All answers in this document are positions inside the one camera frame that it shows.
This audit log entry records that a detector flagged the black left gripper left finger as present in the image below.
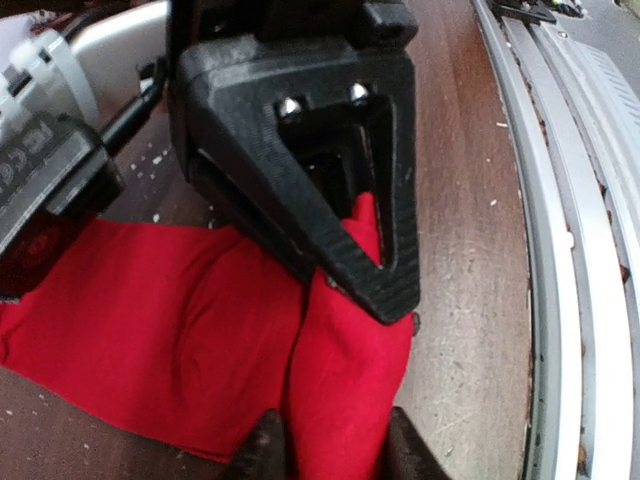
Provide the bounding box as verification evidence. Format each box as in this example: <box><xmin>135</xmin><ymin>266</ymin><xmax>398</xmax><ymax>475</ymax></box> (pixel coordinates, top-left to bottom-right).
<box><xmin>234</xmin><ymin>410</ymin><xmax>286</xmax><ymax>479</ymax></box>

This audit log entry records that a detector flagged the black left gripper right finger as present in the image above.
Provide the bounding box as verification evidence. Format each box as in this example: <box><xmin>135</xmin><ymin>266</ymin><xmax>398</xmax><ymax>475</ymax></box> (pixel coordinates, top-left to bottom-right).
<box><xmin>387</xmin><ymin>407</ymin><xmax>449</xmax><ymax>480</ymax></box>

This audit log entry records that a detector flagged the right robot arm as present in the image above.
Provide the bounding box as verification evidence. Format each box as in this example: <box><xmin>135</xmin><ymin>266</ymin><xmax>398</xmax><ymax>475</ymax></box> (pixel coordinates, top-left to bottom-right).
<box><xmin>71</xmin><ymin>1</ymin><xmax>420</xmax><ymax>325</ymax></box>

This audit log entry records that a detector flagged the aluminium front rail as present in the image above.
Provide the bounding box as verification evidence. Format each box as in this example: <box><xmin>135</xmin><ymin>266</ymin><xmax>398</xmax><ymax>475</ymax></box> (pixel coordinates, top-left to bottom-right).
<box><xmin>474</xmin><ymin>1</ymin><xmax>639</xmax><ymax>479</ymax></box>

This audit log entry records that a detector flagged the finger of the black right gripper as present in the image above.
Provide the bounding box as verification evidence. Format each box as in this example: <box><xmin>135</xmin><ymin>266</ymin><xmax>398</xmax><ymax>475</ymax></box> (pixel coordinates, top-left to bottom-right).
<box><xmin>186</xmin><ymin>153</ymin><xmax>316</xmax><ymax>285</ymax></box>

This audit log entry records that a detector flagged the red sock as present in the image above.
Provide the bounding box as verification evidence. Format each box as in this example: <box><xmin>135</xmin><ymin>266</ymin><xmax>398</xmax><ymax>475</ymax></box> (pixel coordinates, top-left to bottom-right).
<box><xmin>1</xmin><ymin>220</ymin><xmax>414</xmax><ymax>479</ymax></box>

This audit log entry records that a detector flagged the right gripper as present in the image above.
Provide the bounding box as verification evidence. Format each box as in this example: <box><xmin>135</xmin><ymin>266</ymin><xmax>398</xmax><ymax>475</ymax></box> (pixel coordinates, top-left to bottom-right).
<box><xmin>166</xmin><ymin>1</ymin><xmax>420</xmax><ymax>324</ymax></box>

